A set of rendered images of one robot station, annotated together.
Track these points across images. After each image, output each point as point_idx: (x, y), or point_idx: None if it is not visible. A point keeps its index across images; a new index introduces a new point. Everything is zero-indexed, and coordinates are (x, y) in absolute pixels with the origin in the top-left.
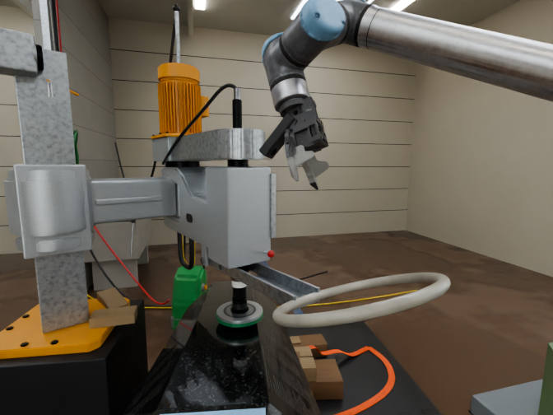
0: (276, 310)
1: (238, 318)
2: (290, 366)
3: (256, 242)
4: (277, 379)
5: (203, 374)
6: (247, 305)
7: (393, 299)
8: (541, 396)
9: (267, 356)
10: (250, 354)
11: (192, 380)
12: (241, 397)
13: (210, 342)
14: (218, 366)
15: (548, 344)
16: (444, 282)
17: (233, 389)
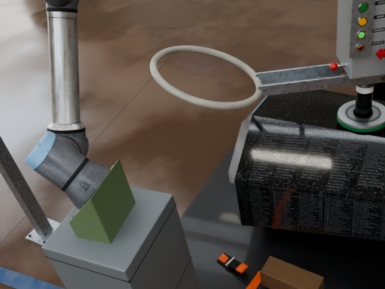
0: (234, 57)
1: (345, 109)
2: (312, 167)
3: (344, 49)
4: (280, 135)
5: (297, 97)
6: (371, 118)
7: (161, 50)
8: (130, 188)
9: (302, 131)
10: (303, 118)
11: (294, 93)
12: (264, 106)
13: (335, 103)
14: (301, 103)
15: (119, 159)
16: (151, 67)
17: (272, 105)
